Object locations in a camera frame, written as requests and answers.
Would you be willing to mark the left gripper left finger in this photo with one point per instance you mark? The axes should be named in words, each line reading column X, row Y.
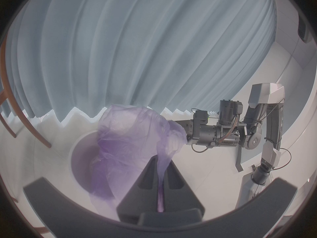
column 143, row 194

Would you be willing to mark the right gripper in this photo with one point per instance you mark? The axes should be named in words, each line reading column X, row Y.
column 205, row 135

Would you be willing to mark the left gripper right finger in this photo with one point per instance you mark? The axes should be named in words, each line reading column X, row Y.
column 180, row 197

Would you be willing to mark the purple plastic bag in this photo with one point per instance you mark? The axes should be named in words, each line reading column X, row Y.
column 128, row 132

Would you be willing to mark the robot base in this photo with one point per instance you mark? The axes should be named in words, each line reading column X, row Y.
column 247, row 190

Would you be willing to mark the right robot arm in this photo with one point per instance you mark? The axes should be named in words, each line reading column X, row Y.
column 265, row 95

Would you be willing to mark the white trash bin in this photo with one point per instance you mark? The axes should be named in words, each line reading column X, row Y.
column 81, row 157

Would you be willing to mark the pale blue curtain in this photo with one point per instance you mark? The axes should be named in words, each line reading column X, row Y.
column 148, row 46

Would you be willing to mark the white wooden-legged chair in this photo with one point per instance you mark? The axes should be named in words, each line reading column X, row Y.
column 6, row 88

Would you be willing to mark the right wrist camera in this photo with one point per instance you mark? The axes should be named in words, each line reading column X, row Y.
column 201, row 115

